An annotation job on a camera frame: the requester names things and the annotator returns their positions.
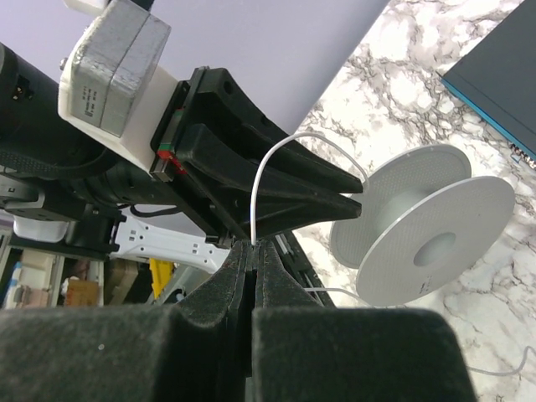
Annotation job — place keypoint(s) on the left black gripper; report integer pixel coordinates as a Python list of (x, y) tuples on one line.
[(208, 154)]

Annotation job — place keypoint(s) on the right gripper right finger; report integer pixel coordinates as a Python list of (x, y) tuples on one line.
[(302, 351)]

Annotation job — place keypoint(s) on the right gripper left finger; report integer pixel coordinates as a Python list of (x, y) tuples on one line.
[(189, 351)]

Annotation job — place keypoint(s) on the grey cable spool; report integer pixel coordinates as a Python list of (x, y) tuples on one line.
[(425, 220)]

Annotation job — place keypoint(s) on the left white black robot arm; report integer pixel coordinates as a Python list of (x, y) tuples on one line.
[(68, 194)]

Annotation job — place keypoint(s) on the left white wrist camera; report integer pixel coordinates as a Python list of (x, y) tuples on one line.
[(112, 87)]

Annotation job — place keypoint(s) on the dark teal network switch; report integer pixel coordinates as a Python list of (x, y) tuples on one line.
[(497, 80)]

